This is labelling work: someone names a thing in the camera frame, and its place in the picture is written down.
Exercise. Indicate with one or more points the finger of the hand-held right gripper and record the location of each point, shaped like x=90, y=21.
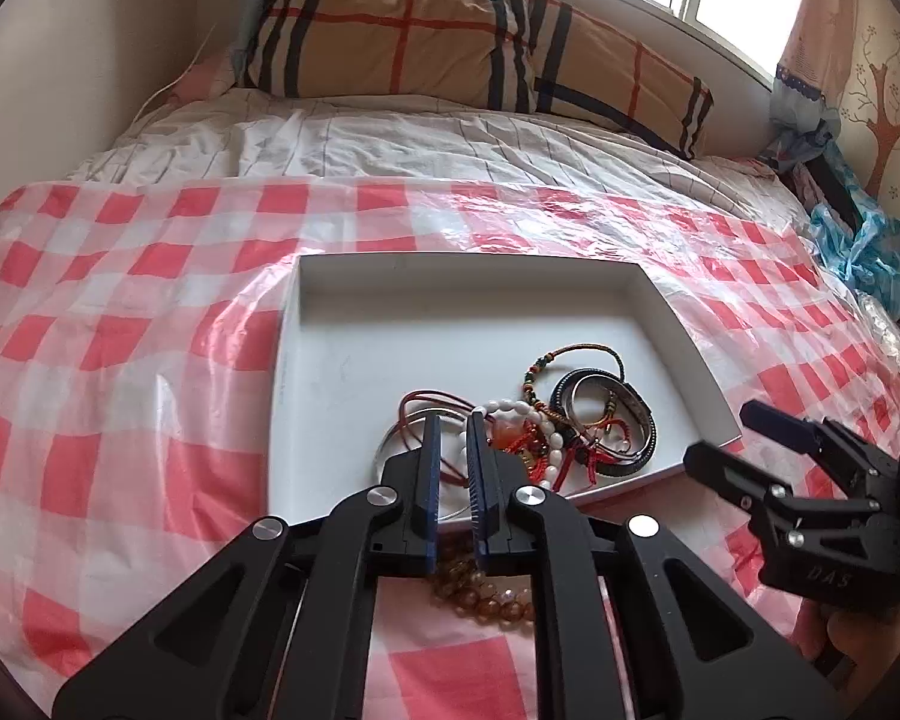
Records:
x=769, y=421
x=720, y=465

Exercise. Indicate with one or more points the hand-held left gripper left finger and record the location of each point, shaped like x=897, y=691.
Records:
x=429, y=480

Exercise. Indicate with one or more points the tree print wall panel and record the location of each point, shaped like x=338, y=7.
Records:
x=889, y=112

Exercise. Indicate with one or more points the white cardboard box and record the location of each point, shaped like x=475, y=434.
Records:
x=420, y=315

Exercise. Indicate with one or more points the striped white bed sheet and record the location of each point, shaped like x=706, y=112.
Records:
x=420, y=142

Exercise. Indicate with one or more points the pink cloth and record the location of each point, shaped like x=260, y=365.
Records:
x=206, y=79

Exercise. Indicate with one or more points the pink curtain with blue trim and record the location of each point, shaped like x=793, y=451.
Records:
x=810, y=37

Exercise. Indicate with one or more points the wide silver bangle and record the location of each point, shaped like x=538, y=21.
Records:
x=384, y=441

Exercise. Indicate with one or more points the blue plastic bag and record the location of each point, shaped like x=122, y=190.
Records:
x=870, y=255

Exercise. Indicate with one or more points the red checkered plastic sheet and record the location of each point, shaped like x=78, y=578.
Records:
x=120, y=315

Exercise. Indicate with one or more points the person's right hand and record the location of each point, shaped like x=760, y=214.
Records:
x=855, y=645

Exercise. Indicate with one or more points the pale blue cloth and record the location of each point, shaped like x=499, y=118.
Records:
x=246, y=15

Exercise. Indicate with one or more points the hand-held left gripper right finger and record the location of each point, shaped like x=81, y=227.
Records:
x=478, y=480

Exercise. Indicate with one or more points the plaid pillow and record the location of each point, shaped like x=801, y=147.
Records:
x=360, y=22
x=607, y=67

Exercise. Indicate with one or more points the thin silver bangle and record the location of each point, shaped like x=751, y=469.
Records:
x=570, y=405

